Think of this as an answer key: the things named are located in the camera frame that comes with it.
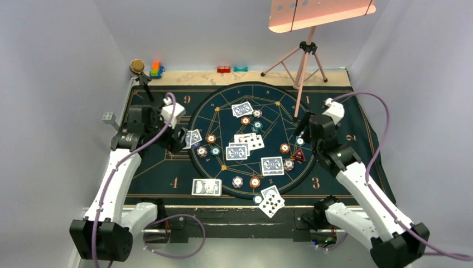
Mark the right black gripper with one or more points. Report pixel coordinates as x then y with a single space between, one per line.
303 123

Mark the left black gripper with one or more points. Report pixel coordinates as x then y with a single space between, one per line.
173 144

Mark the blue backed playing card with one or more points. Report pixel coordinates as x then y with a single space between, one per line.
241 110
270 191
187 140
244 108
235 153
272 166
195 137
246 145

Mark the teal poker chip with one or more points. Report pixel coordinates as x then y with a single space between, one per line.
257 126
300 141
215 151

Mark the orange poker chip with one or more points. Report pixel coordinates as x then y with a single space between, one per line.
284 148
211 139
245 121

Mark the blue playing card deck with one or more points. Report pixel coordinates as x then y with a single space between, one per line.
207 187

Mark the face up playing card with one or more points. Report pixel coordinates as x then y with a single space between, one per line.
254 142
242 138

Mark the pink white chip stack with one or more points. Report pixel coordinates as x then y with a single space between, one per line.
237 182

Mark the orange chip stack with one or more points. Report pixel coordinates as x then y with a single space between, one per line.
255 182

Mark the face up spades card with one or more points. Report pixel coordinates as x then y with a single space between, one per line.
271 204

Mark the teal chip stack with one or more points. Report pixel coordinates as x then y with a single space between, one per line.
257 199

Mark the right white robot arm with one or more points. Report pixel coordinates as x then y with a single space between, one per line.
391 238

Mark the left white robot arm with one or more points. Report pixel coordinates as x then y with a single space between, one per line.
134 137

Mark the red triangular all-in marker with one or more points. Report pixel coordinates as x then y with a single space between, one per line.
298 155

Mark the dark green rectangular poker mat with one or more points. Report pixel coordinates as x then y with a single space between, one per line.
162 174

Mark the pink tripod stand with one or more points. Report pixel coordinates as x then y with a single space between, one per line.
309 48

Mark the orange green blue block stack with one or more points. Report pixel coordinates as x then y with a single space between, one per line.
157 70

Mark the grey lego brick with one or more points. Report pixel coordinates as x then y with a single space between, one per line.
109 118

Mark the red toy block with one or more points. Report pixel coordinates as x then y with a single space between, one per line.
223 69

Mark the teal toy block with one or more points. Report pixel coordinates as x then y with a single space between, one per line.
240 68

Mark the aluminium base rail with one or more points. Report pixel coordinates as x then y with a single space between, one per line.
178 223

